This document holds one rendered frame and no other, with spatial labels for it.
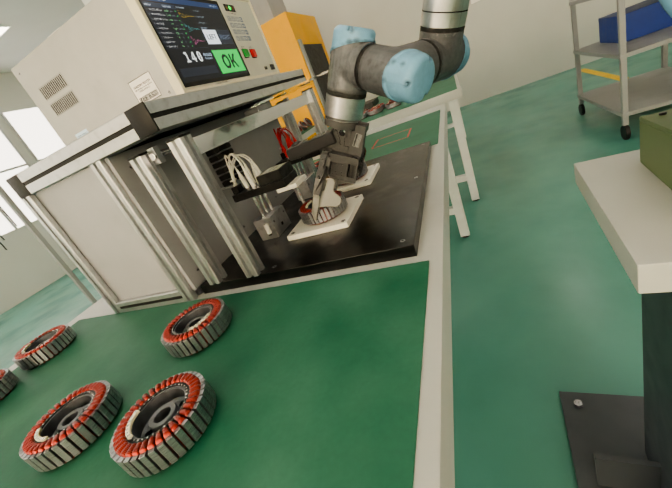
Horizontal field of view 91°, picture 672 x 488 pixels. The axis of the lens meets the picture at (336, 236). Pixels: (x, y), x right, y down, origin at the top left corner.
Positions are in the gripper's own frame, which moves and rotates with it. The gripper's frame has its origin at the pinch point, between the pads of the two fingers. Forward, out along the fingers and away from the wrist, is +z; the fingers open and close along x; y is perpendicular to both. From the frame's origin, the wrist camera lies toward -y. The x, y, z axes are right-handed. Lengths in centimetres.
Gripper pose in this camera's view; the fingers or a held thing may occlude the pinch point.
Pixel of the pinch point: (322, 205)
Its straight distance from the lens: 76.4
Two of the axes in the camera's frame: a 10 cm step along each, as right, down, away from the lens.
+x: 2.7, -4.9, 8.3
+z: -1.2, 8.3, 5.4
